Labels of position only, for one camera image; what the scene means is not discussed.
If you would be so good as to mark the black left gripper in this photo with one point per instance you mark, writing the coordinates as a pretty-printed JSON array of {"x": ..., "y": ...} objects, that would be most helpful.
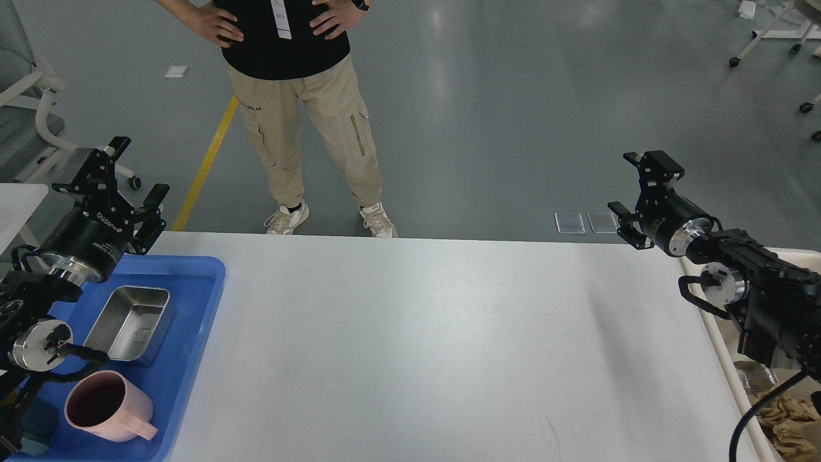
[{"x": 90, "y": 241}]

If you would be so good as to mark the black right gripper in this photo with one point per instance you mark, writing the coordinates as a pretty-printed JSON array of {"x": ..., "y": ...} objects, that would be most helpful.
[{"x": 668, "y": 220}]

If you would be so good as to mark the stainless steel rectangular container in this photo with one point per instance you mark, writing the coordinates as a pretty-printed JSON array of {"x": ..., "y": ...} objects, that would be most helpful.
[{"x": 132, "y": 324}]

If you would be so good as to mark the pink ribbed mug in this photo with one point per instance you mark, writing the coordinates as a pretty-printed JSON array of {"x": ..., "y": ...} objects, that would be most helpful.
[{"x": 109, "y": 406}]

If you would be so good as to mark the brown paper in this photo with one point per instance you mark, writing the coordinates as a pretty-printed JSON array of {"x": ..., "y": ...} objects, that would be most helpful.
[{"x": 785, "y": 422}]

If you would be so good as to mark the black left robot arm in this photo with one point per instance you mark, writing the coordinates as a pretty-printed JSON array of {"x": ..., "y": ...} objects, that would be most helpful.
[{"x": 36, "y": 347}]

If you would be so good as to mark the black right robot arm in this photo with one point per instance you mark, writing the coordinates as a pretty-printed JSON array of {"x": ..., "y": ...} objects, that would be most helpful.
[{"x": 773, "y": 304}]

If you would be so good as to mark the clear floor plate right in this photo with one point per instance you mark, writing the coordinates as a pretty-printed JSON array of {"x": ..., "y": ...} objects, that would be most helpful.
[{"x": 603, "y": 222}]

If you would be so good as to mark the clear floor plate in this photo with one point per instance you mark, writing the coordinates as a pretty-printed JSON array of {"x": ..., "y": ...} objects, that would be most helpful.
[
  {"x": 570, "y": 223},
  {"x": 603, "y": 222}
]

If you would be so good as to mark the clear floor plate left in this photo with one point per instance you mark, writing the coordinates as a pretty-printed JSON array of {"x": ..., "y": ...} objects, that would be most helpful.
[{"x": 570, "y": 223}]

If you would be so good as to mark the white side table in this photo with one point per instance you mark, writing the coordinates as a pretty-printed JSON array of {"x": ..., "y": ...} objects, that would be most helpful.
[{"x": 18, "y": 203}]

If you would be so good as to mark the blue plastic tray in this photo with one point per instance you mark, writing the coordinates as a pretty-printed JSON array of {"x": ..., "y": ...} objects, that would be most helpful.
[{"x": 195, "y": 285}]

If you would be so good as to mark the white paper scrap on floor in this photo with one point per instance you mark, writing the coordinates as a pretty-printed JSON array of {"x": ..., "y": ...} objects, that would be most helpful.
[{"x": 176, "y": 71}]

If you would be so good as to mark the beige plastic bin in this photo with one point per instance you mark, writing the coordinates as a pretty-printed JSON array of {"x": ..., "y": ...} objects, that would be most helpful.
[{"x": 724, "y": 337}]

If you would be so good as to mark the person in black shirt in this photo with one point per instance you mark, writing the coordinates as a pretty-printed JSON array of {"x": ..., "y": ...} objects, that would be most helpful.
[{"x": 282, "y": 54}]

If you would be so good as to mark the teal mug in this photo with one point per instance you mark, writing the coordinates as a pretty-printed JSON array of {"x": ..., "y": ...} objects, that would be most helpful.
[{"x": 37, "y": 426}]

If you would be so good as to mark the white wheeled furniture frame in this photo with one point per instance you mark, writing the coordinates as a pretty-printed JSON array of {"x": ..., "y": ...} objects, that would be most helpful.
[{"x": 809, "y": 13}]

